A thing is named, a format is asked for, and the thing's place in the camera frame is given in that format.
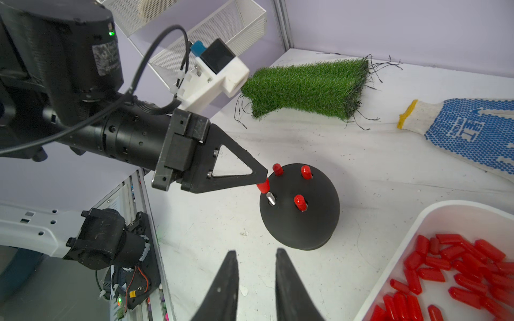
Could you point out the blue dotted work glove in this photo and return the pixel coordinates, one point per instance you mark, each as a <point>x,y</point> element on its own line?
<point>478,131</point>

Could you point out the black round screw base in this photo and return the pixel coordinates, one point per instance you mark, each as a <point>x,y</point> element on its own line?
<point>307,230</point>

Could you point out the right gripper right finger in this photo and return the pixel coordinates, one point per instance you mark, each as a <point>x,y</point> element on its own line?
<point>292,299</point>

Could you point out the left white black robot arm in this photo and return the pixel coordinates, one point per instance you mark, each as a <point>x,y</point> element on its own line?
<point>61,74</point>

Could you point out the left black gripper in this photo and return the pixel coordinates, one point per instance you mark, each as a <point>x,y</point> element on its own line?
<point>203,157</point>

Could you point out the white tray of sleeves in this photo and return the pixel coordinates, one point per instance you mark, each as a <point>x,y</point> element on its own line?
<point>456,263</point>

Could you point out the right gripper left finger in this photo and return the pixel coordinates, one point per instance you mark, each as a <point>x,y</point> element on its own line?
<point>221,300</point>

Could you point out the upper white mesh shelf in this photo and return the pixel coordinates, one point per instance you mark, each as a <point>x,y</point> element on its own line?
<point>132,15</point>

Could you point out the green artificial grass mat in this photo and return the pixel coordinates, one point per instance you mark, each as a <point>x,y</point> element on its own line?
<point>331,88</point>

